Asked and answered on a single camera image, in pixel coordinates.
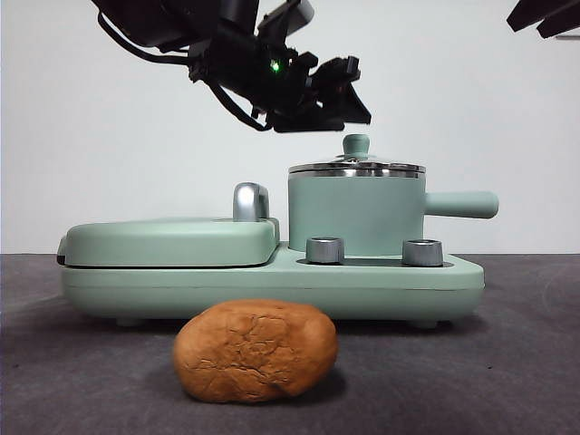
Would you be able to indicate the glass lid with green knob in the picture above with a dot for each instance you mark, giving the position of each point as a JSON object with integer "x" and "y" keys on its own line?
{"x": 355, "y": 145}

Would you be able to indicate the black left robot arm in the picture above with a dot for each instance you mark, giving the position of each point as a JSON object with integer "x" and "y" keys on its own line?
{"x": 235, "y": 59}

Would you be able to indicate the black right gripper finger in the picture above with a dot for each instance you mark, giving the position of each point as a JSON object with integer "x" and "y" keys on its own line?
{"x": 525, "y": 13}
{"x": 562, "y": 25}

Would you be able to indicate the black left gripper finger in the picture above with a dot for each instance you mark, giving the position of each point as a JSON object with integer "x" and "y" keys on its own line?
{"x": 346, "y": 104}
{"x": 308, "y": 123}

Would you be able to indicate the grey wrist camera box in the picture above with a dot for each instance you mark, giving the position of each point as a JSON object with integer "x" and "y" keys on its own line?
{"x": 290, "y": 16}

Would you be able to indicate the silver control knob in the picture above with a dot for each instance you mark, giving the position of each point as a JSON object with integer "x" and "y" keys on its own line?
{"x": 421, "y": 253}
{"x": 324, "y": 250}

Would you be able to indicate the green breakfast machine base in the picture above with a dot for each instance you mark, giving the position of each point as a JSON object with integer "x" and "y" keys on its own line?
{"x": 272, "y": 290}

